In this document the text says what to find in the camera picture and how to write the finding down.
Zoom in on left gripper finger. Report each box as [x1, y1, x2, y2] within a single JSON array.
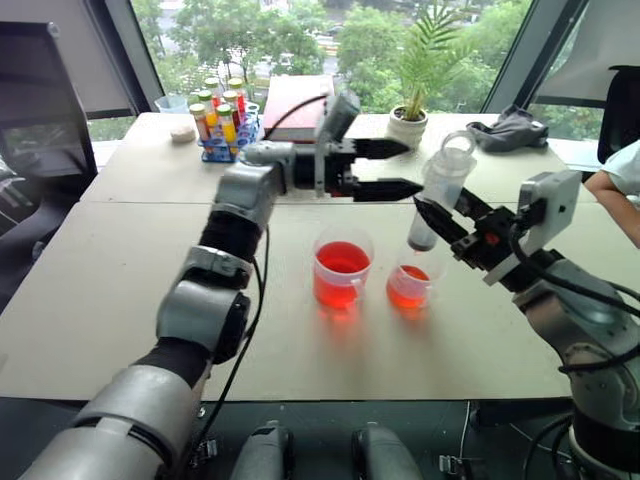
[[354, 138, 413, 161], [350, 178, 427, 204]]

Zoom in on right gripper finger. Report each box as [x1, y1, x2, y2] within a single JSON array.
[[413, 196, 475, 250], [455, 187, 502, 222]]

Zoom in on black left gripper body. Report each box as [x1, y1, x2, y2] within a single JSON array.
[[322, 138, 364, 199]]

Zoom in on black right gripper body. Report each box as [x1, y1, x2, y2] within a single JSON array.
[[450, 206, 520, 274]]

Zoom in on clear measuring cylinder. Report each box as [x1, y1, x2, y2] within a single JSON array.
[[407, 130, 477, 254]]

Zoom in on small cup of red liquid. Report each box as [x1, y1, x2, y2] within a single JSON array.
[[385, 248, 447, 315]]

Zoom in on large cup of red liquid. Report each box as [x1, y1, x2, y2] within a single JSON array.
[[313, 227, 375, 315]]

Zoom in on green-capped yellow liquid tube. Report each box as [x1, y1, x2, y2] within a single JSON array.
[[215, 103, 239, 147]]

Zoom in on yellow-capped red liquid tube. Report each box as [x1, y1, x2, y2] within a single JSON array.
[[227, 77, 248, 119]]

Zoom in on yellow-capped orange liquid tube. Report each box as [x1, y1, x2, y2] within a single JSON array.
[[188, 102, 212, 144]]

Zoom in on green-capped orange liquid tube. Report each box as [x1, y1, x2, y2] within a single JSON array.
[[197, 89, 220, 126]]

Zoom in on green-capped red liquid tube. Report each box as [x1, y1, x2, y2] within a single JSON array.
[[203, 77, 223, 109]]

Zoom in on white plant pot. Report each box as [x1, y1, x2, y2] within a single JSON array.
[[387, 104, 430, 149]]

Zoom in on dark red book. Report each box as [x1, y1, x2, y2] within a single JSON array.
[[262, 74, 336, 144]]

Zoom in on grey crumpled cloth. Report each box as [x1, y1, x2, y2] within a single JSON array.
[[466, 104, 551, 154]]

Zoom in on blue test tube rack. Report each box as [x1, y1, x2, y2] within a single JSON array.
[[199, 102, 265, 164]]

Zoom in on green palm plant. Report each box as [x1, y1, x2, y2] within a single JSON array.
[[394, 2, 476, 122]]

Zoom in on yellow-capped clear tube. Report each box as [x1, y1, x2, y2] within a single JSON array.
[[221, 89, 242, 126]]

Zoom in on light blue shirt sleeve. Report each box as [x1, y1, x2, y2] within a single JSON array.
[[599, 139, 640, 211]]

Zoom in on black chair backrest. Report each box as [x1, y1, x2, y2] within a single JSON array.
[[597, 64, 640, 166]]

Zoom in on clear empty plastic beaker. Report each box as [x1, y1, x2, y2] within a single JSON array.
[[154, 94, 190, 115]]

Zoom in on white roller blind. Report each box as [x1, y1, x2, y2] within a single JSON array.
[[0, 0, 137, 120], [529, 0, 640, 107]]

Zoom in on dark grey rounded housing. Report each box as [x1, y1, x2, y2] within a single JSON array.
[[229, 419, 296, 480], [349, 422, 425, 480]]

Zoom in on black office chair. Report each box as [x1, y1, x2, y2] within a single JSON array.
[[0, 22, 100, 311]]

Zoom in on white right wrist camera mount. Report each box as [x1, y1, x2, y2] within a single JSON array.
[[483, 169, 584, 287]]

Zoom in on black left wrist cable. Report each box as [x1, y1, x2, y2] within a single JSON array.
[[263, 93, 329, 142]]

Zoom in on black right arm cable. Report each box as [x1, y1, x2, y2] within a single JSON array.
[[508, 219, 640, 376]]

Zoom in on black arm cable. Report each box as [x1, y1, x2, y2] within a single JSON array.
[[508, 219, 640, 376], [192, 227, 271, 469]]

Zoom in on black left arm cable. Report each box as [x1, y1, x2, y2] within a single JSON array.
[[192, 227, 271, 469]]

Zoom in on black cables under table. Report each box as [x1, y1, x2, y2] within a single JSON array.
[[522, 412, 576, 480]]

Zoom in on metal table bracket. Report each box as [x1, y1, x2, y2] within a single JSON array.
[[438, 453, 464, 477], [192, 434, 219, 459]]

